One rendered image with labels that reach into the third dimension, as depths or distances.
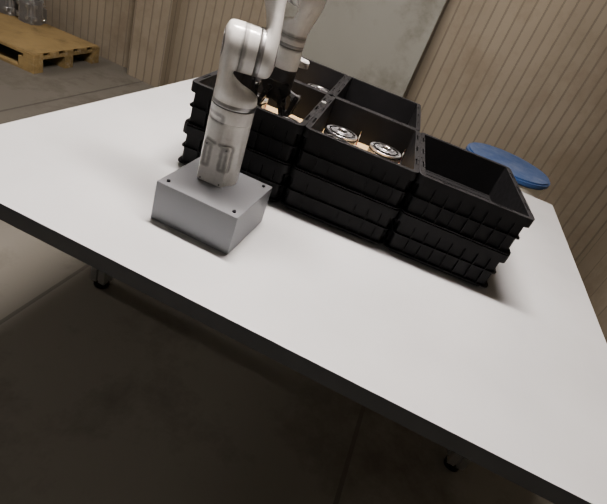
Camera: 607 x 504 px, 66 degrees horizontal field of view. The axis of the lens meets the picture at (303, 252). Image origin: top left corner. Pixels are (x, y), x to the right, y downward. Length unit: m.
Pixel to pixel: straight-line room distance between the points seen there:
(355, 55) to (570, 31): 1.29
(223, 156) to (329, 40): 2.35
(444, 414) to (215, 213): 0.58
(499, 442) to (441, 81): 2.84
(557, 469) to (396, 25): 2.74
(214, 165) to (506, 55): 2.69
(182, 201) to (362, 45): 2.42
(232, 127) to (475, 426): 0.73
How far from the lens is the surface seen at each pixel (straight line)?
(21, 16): 4.49
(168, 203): 1.03
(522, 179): 2.85
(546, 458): 0.99
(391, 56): 3.24
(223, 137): 1.01
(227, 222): 0.98
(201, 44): 3.99
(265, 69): 0.97
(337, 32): 3.31
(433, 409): 0.90
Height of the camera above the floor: 1.28
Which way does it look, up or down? 32 degrees down
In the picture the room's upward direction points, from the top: 22 degrees clockwise
